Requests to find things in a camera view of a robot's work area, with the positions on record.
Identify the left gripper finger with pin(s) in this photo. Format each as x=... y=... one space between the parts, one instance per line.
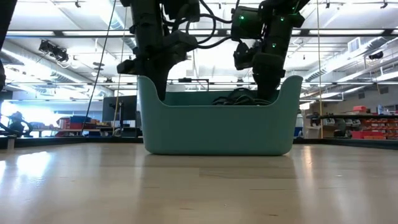
x=158 y=84
x=168 y=76

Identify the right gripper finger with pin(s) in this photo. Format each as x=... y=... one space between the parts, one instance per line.
x=262 y=84
x=274 y=82

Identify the teal plastic bin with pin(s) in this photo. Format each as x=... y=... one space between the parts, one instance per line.
x=217 y=130

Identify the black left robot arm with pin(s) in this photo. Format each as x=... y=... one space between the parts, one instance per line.
x=146 y=25

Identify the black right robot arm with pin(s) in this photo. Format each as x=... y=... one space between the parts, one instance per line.
x=280 y=31

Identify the black monitor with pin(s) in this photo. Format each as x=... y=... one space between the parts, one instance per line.
x=127 y=107

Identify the red and blue boxes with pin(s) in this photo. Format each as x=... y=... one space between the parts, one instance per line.
x=77 y=124

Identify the red parts drawer cabinet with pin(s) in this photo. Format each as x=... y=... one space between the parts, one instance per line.
x=379 y=127

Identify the small black ceiling camera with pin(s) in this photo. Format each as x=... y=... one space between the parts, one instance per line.
x=376 y=55

